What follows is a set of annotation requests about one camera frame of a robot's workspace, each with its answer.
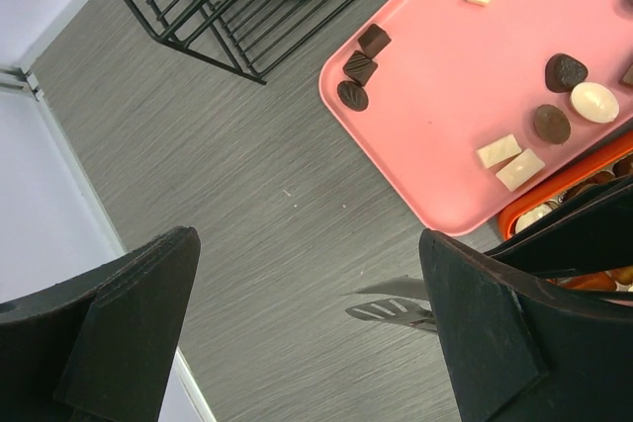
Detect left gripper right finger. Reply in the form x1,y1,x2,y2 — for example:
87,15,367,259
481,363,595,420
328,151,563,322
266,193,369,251
419,229,632,421

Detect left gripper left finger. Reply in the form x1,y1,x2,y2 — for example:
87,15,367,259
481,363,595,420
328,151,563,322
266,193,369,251
1,226,201,421

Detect orange chocolate box tray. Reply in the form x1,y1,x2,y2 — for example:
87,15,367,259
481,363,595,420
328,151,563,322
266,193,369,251
497,132,633,295

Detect black wire rack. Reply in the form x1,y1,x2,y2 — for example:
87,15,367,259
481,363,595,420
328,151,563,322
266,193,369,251
123,0,383,84

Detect metal tongs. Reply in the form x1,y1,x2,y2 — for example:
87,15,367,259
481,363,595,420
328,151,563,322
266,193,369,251
345,276,437,333

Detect pink tray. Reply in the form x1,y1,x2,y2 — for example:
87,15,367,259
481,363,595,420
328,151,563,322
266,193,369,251
318,0,632,236

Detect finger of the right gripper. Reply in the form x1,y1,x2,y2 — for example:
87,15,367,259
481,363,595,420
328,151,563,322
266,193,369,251
487,176,632,279

